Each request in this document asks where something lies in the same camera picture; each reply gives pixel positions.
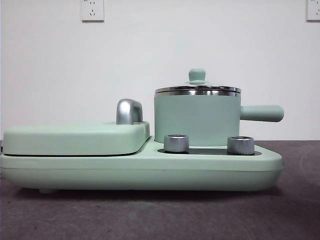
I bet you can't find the silver control knob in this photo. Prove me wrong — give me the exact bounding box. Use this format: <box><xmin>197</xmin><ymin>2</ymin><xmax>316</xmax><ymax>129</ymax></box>
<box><xmin>227</xmin><ymin>135</ymin><xmax>255</xmax><ymax>155</ymax></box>
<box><xmin>163</xmin><ymin>134</ymin><xmax>190</xmax><ymax>153</ymax></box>

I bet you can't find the glass lid with green knob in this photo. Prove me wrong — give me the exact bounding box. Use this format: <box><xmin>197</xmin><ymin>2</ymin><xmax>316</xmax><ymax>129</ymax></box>
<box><xmin>154</xmin><ymin>68</ymin><xmax>243</xmax><ymax>95</ymax></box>

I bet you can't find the white wall socket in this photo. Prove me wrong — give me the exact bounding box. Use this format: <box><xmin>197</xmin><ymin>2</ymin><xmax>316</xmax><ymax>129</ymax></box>
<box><xmin>306</xmin><ymin>0</ymin><xmax>320</xmax><ymax>22</ymax></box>
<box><xmin>81</xmin><ymin>0</ymin><xmax>105</xmax><ymax>22</ymax></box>

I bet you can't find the green griddle cover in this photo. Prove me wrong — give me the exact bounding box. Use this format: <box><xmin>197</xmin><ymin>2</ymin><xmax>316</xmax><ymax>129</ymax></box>
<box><xmin>2</xmin><ymin>120</ymin><xmax>151</xmax><ymax>156</ymax></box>

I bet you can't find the green steamer pot with handle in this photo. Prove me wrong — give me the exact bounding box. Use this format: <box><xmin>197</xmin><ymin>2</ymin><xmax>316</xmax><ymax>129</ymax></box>
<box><xmin>153</xmin><ymin>90</ymin><xmax>285</xmax><ymax>148</ymax></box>

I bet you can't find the green breakfast machine base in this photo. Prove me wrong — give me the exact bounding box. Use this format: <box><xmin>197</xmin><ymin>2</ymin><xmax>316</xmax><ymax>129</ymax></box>
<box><xmin>0</xmin><ymin>136</ymin><xmax>284</xmax><ymax>195</ymax></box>

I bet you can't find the silver griddle cover handle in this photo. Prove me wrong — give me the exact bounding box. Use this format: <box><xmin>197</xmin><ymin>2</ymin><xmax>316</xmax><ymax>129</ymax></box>
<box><xmin>116</xmin><ymin>98</ymin><xmax>144</xmax><ymax>125</ymax></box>

